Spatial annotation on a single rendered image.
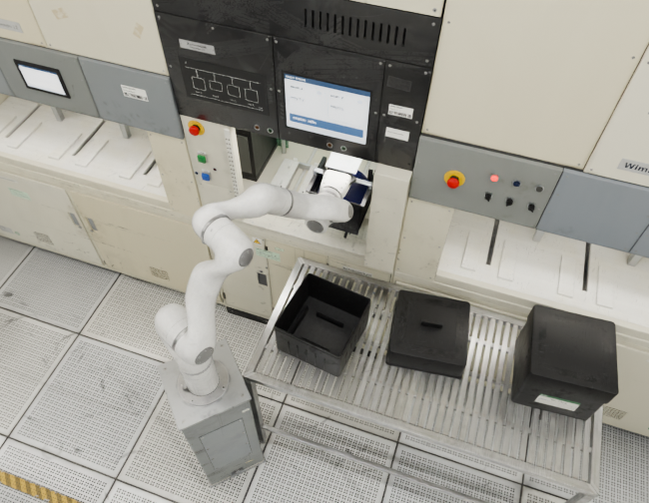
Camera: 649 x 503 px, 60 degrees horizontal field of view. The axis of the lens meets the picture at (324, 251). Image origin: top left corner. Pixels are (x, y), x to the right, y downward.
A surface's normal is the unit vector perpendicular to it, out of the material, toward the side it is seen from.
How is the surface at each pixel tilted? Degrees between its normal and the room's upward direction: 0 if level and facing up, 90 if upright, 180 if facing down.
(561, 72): 90
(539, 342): 0
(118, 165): 0
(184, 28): 90
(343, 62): 90
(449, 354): 0
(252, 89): 90
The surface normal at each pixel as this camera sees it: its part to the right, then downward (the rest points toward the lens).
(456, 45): -0.33, 0.75
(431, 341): 0.01, -0.61
